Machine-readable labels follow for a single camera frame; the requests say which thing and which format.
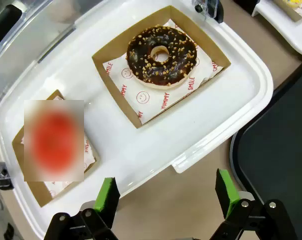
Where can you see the green-padded left gripper left finger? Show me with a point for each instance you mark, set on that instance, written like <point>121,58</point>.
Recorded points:
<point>107,195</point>

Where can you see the green-padded left gripper right finger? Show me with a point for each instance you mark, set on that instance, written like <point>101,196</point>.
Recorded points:
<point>227,192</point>

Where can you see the black serving tray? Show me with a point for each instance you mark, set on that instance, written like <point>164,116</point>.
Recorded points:
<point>278,150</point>

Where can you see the brown cardboard donut box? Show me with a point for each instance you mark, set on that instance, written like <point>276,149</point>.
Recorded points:
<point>287,10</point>
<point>38,195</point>
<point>114,87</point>

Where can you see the red glazed donut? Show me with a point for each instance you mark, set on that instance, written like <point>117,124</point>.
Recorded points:
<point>54,142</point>

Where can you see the chocolate donut with nuts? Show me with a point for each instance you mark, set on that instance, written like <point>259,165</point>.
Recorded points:
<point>141,65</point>

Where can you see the yellow glazed donut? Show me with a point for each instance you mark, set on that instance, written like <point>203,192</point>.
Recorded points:
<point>294,2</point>

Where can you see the white display case base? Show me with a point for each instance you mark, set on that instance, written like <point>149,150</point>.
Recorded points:
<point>166,140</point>
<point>286,30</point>

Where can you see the black lid hinge knob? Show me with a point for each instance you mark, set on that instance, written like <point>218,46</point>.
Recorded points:
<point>1,175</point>
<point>200,7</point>

